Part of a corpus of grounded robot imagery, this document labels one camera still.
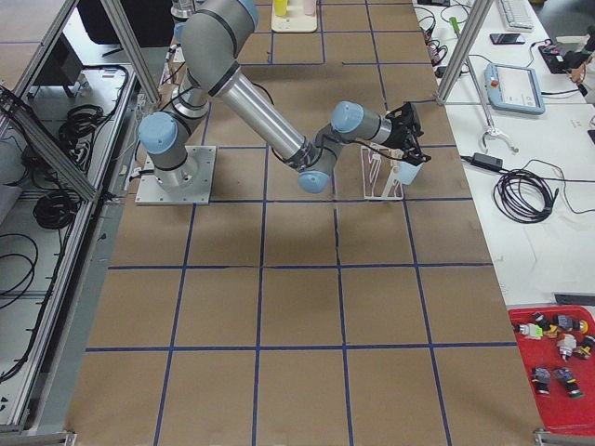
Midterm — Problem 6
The black power adapter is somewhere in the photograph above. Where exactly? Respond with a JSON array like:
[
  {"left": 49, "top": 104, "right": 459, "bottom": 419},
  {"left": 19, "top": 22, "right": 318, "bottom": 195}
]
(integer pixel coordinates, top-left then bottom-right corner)
[{"left": 470, "top": 152, "right": 503, "bottom": 172}]

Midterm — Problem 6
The reacher grabber tool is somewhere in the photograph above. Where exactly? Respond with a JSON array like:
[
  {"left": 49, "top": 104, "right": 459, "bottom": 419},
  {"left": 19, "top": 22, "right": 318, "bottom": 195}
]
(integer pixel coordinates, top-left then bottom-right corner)
[{"left": 466, "top": 55, "right": 521, "bottom": 155}]

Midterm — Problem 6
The red parts tray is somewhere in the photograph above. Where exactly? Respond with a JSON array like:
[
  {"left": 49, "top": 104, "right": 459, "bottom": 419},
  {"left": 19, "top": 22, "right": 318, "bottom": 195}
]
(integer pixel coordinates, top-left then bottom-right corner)
[{"left": 509, "top": 306, "right": 594, "bottom": 437}]

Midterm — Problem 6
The white keyboard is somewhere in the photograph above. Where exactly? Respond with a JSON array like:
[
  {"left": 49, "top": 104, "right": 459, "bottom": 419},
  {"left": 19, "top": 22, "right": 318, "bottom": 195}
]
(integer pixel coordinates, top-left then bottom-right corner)
[{"left": 496, "top": 0, "right": 534, "bottom": 32}]

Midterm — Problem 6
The aluminium frame post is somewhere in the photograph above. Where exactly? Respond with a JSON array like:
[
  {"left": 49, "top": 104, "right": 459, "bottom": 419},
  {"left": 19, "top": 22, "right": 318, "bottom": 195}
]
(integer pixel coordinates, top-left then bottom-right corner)
[{"left": 436, "top": 0, "right": 493, "bottom": 105}]

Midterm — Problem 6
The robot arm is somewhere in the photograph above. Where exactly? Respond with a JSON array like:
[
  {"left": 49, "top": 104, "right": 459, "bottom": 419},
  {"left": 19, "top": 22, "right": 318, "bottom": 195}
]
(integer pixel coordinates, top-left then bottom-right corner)
[
  {"left": 170, "top": 0, "right": 203, "bottom": 43},
  {"left": 139, "top": 1, "right": 430, "bottom": 193}
]

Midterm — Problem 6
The yellow plastic cup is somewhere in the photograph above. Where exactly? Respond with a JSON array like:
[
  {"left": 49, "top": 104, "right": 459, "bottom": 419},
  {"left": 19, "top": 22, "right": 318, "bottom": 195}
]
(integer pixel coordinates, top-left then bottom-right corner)
[{"left": 272, "top": 0, "right": 288, "bottom": 18}]

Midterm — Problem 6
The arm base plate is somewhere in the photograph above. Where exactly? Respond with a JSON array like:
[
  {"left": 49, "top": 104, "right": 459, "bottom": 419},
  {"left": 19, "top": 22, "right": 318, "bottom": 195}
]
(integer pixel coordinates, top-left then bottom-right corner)
[{"left": 136, "top": 145, "right": 217, "bottom": 205}]

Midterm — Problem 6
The blue teach pendant tablet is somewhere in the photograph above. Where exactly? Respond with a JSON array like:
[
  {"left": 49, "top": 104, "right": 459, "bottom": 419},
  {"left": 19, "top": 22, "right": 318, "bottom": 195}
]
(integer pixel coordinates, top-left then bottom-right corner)
[{"left": 484, "top": 63, "right": 545, "bottom": 115}]

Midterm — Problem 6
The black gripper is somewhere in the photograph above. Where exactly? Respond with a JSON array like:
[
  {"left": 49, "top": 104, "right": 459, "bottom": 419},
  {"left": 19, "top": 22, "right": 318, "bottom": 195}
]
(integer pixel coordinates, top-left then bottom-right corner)
[{"left": 383, "top": 101, "right": 430, "bottom": 165}]

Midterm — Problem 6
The cream plastic tray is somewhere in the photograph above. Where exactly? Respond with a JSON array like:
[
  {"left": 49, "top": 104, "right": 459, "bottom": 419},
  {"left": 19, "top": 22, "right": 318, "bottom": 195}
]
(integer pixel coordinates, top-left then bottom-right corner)
[{"left": 271, "top": 1, "right": 318, "bottom": 33}]

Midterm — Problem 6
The black smartphone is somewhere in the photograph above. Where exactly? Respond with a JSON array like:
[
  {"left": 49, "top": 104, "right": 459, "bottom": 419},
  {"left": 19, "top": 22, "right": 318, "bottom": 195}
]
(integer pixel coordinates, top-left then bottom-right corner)
[{"left": 489, "top": 33, "right": 525, "bottom": 46}]

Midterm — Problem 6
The pink plastic cup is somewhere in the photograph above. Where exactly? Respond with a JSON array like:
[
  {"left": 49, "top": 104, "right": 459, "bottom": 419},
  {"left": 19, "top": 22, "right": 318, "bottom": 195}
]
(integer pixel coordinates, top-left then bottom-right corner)
[{"left": 302, "top": 0, "right": 317, "bottom": 17}]

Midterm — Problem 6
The coiled black cable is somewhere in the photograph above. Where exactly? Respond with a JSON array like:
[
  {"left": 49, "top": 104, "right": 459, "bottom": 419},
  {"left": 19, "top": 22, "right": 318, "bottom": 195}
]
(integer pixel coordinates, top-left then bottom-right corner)
[{"left": 492, "top": 160, "right": 566, "bottom": 226}]

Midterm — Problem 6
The light blue cup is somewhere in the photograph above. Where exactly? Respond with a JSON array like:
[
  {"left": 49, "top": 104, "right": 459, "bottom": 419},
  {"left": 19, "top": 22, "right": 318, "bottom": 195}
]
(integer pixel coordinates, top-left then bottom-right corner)
[{"left": 397, "top": 162, "right": 423, "bottom": 186}]

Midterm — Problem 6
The white wire cup rack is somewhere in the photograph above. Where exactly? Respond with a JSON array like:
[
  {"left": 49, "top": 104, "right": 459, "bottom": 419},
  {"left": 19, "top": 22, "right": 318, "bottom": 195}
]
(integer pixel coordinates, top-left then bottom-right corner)
[{"left": 360, "top": 117, "right": 404, "bottom": 201}]

